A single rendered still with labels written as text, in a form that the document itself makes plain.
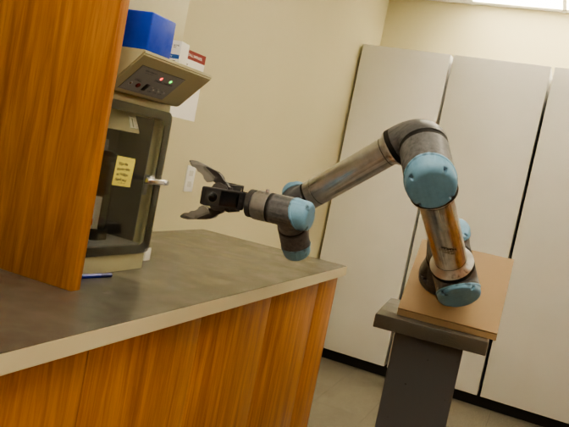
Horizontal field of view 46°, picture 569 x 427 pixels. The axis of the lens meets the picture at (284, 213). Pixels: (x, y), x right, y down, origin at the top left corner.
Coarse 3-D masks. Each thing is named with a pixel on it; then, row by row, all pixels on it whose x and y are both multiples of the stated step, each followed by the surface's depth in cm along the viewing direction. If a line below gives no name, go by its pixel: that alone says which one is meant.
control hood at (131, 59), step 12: (132, 48) 154; (120, 60) 155; (132, 60) 153; (144, 60) 155; (156, 60) 158; (168, 60) 161; (120, 72) 155; (132, 72) 157; (168, 72) 166; (180, 72) 169; (192, 72) 172; (120, 84) 159; (180, 84) 175; (192, 84) 178; (204, 84) 182; (144, 96) 170; (168, 96) 177; (180, 96) 181
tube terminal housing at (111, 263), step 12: (132, 0) 162; (144, 0) 166; (156, 0) 171; (168, 0) 175; (180, 0) 180; (156, 12) 172; (168, 12) 177; (180, 12) 181; (180, 24) 183; (180, 36) 184; (120, 96) 166; (132, 96) 170; (156, 108) 181; (168, 108) 186; (84, 264) 167; (96, 264) 171; (108, 264) 176; (120, 264) 181; (132, 264) 186
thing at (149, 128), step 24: (120, 120) 166; (144, 120) 174; (168, 120) 184; (120, 144) 168; (144, 144) 176; (144, 168) 179; (120, 192) 172; (144, 192) 181; (96, 216) 165; (120, 216) 174; (144, 216) 183; (96, 240) 167; (120, 240) 176; (144, 240) 186
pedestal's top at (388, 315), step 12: (396, 300) 220; (384, 312) 196; (396, 312) 200; (384, 324) 192; (396, 324) 191; (408, 324) 190; (420, 324) 189; (432, 324) 192; (420, 336) 189; (432, 336) 188; (444, 336) 187; (456, 336) 186; (468, 336) 186; (468, 348) 185; (480, 348) 184
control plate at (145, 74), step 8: (136, 72) 157; (144, 72) 159; (152, 72) 161; (160, 72) 163; (128, 80) 159; (136, 80) 161; (144, 80) 163; (152, 80) 165; (160, 80) 167; (168, 80) 169; (176, 80) 171; (184, 80) 174; (128, 88) 162; (136, 88) 164; (160, 88) 171; (168, 88) 173; (152, 96) 172; (160, 96) 174
